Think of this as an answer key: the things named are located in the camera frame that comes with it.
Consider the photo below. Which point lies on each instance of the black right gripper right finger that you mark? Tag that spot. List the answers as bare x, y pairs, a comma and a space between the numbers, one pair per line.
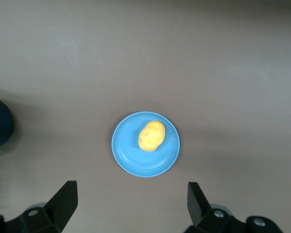
203, 218

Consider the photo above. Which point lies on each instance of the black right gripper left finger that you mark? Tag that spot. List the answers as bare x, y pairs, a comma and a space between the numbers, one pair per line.
51, 216

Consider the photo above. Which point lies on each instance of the yellow potato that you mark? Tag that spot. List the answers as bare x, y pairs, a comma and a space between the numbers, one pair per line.
151, 136

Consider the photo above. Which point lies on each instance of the blue round plate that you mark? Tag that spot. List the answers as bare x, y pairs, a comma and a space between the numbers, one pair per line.
135, 160

